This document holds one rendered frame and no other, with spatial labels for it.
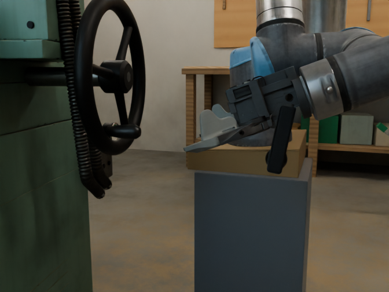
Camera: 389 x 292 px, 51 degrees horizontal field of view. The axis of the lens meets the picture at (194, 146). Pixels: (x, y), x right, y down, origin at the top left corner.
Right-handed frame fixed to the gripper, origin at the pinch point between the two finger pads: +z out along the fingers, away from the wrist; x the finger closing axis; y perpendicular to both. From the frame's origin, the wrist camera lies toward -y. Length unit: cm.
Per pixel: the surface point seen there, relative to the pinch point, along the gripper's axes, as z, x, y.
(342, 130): -52, -269, -55
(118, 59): 9.3, -5.3, 19.3
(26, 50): 19.3, 6.7, 24.1
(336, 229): -21, -146, -82
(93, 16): 6.4, 6.6, 24.7
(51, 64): 26.2, -11.8, 24.6
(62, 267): 41.3, -10.2, -17.9
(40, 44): 16.6, 6.7, 24.1
